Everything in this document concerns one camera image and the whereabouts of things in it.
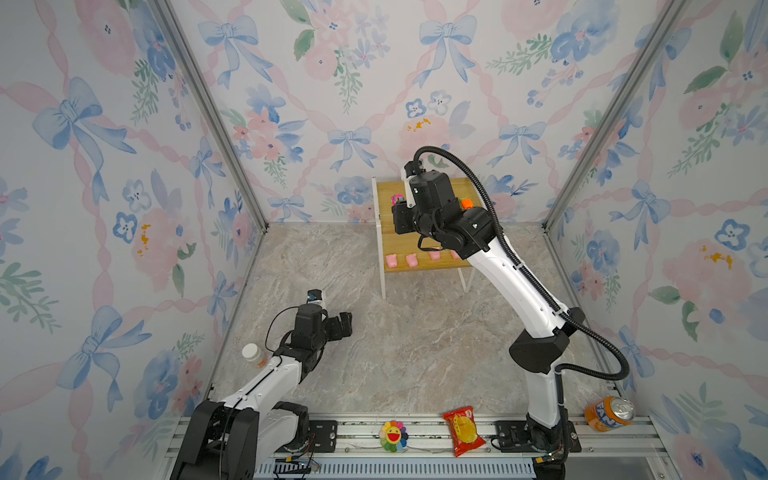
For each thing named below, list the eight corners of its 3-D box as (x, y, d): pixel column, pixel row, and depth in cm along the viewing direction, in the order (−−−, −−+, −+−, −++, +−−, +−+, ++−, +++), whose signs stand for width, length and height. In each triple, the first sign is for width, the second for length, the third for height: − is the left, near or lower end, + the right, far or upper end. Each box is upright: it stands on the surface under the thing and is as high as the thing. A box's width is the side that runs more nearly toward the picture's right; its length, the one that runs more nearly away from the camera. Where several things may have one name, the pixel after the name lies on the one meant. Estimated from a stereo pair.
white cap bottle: (254, 371, 86) (243, 361, 80) (250, 358, 89) (240, 347, 82) (266, 365, 87) (256, 355, 81) (262, 352, 90) (252, 341, 83)
